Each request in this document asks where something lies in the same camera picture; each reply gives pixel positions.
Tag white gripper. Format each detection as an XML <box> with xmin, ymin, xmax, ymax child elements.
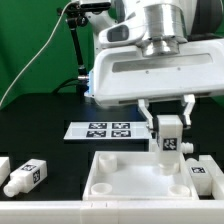
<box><xmin>91</xmin><ymin>39</ymin><xmax>224</xmax><ymax>130</ymax></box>

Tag white square tabletop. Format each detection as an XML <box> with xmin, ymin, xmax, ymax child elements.
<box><xmin>83</xmin><ymin>151</ymin><xmax>199</xmax><ymax>201</ymax></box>

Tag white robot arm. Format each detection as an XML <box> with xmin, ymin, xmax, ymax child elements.
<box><xmin>78</xmin><ymin>0</ymin><xmax>224</xmax><ymax>128</ymax></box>

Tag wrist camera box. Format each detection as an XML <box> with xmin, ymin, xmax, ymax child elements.
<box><xmin>99</xmin><ymin>17</ymin><xmax>146</xmax><ymax>48</ymax></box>

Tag black cables at base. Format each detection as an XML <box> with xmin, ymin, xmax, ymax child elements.
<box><xmin>51</xmin><ymin>77</ymin><xmax>88</xmax><ymax>95</ymax></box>

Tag white marker base plate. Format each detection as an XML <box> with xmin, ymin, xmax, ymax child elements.
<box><xmin>64</xmin><ymin>122</ymin><xmax>150</xmax><ymax>140</ymax></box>

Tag white U-shaped fixture wall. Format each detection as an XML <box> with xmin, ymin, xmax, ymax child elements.
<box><xmin>0</xmin><ymin>155</ymin><xmax>224</xmax><ymax>224</ymax></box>

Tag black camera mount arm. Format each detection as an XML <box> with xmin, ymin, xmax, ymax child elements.
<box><xmin>57</xmin><ymin>2</ymin><xmax>89</xmax><ymax>81</ymax></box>

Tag white cable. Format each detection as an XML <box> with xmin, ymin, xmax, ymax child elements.
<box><xmin>0</xmin><ymin>0</ymin><xmax>80</xmax><ymax>109</ymax></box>

